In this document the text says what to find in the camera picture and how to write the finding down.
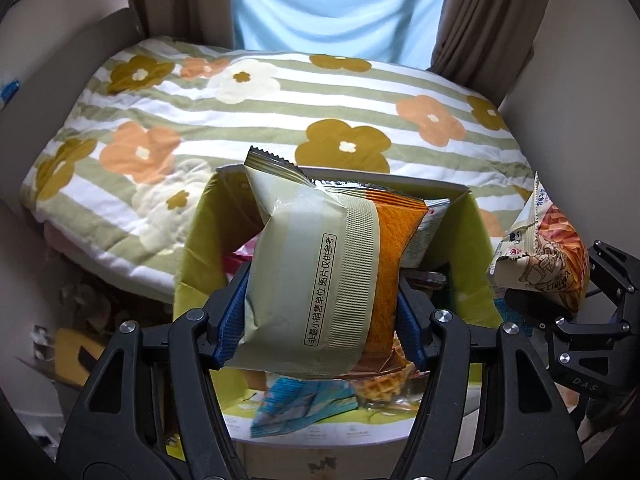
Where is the orange and cream snack packet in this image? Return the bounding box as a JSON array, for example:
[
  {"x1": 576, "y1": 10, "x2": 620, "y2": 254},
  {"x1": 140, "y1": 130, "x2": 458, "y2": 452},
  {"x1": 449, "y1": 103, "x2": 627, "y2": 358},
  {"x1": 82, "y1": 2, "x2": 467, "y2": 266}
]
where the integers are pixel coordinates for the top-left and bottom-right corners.
[{"x1": 487, "y1": 172, "x2": 592, "y2": 314}]

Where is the brown chocolate bar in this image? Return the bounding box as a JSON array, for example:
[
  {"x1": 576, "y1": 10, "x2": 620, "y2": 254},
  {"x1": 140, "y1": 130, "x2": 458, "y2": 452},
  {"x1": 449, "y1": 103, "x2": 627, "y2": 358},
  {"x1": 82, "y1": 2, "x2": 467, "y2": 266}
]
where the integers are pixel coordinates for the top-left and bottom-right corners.
[{"x1": 402, "y1": 268, "x2": 449, "y2": 292}]

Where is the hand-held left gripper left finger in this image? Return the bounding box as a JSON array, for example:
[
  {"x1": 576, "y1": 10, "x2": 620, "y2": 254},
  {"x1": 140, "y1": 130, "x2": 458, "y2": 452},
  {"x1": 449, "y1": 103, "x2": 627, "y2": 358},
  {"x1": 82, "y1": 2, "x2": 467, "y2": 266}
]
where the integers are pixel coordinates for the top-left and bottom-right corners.
[{"x1": 55, "y1": 259, "x2": 252, "y2": 480}]

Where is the light blue cloth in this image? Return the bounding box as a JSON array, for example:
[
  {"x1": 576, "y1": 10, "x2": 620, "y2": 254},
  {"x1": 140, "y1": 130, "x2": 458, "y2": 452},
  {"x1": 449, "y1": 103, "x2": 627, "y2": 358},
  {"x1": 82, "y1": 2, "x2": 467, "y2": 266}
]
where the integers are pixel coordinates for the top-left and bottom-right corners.
[{"x1": 229, "y1": 0, "x2": 454, "y2": 72}]

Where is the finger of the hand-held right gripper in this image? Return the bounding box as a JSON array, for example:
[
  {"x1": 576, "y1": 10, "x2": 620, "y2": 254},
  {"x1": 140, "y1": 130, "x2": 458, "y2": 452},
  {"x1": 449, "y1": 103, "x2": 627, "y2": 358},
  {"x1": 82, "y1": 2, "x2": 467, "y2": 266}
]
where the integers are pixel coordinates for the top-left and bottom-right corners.
[
  {"x1": 502, "y1": 287, "x2": 577, "y2": 330},
  {"x1": 584, "y1": 239, "x2": 640, "y2": 297}
]

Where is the pink striped snack bag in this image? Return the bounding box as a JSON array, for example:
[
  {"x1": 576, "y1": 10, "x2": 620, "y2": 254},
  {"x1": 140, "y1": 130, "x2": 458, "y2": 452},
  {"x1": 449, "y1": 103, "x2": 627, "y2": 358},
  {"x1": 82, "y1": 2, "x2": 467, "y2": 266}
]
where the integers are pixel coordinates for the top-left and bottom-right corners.
[{"x1": 222, "y1": 252, "x2": 257, "y2": 274}]

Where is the grey headboard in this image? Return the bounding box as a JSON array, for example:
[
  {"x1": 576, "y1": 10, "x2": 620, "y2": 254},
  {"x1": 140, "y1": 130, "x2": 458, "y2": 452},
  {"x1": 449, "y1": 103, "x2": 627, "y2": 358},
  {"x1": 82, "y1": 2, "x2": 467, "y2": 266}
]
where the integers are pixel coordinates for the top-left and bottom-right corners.
[{"x1": 0, "y1": 7, "x2": 147, "y2": 222}]

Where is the white snack packet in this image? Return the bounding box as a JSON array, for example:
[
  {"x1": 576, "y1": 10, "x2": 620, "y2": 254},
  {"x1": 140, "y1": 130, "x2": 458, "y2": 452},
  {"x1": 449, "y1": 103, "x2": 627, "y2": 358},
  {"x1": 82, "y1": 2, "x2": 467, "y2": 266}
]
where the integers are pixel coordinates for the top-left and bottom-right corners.
[{"x1": 404, "y1": 199, "x2": 452, "y2": 269}]

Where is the yellow box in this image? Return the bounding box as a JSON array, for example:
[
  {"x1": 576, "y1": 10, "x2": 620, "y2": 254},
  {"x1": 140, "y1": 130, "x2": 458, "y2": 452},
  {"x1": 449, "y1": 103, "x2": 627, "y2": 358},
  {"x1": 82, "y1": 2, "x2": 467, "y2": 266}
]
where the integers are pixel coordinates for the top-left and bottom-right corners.
[{"x1": 54, "y1": 327, "x2": 109, "y2": 392}]

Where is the blue speckled potato chip bag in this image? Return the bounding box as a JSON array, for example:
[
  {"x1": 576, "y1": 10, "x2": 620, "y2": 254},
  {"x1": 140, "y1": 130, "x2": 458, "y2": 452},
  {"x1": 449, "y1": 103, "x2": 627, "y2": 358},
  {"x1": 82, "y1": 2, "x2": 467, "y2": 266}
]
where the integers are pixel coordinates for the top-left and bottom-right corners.
[{"x1": 249, "y1": 376, "x2": 362, "y2": 442}]

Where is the cream and orange waffle packet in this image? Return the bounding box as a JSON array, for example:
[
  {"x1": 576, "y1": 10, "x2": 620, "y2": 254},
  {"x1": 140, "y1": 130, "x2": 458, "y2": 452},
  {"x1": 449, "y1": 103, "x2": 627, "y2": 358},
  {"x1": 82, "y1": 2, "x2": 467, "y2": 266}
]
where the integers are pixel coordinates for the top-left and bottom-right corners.
[{"x1": 234, "y1": 145, "x2": 429, "y2": 379}]

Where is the green cardboard box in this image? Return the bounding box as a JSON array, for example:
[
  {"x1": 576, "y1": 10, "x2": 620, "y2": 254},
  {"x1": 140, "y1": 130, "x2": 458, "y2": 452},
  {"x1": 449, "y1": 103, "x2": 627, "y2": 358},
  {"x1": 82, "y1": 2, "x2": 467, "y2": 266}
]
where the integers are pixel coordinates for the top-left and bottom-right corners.
[{"x1": 172, "y1": 162, "x2": 502, "y2": 447}]

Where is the clear wrapped waffle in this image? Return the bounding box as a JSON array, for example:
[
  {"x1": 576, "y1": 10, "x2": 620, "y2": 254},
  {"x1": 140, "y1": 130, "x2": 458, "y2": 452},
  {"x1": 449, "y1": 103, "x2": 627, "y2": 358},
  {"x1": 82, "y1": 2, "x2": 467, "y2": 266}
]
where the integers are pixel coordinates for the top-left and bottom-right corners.
[{"x1": 349, "y1": 374, "x2": 432, "y2": 417}]

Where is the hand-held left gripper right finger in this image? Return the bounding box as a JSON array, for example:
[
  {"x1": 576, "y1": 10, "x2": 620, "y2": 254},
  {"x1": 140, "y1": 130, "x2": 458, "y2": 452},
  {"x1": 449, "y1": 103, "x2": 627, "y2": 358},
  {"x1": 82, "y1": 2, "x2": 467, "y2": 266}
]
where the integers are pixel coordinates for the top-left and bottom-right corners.
[{"x1": 394, "y1": 280, "x2": 587, "y2": 480}]

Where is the crumpled paper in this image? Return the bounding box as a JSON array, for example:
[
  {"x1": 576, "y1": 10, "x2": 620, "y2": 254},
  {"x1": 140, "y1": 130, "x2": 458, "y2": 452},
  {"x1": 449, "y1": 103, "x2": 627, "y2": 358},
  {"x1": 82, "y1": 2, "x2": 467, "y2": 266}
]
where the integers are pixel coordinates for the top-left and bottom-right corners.
[{"x1": 59, "y1": 279, "x2": 132, "y2": 322}]

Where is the floral striped blanket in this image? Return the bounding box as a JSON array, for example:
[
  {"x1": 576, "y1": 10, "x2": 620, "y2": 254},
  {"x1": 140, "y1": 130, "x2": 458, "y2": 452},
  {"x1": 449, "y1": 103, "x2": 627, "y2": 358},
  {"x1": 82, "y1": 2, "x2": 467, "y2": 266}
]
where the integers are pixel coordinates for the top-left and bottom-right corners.
[{"x1": 22, "y1": 35, "x2": 537, "y2": 307}]

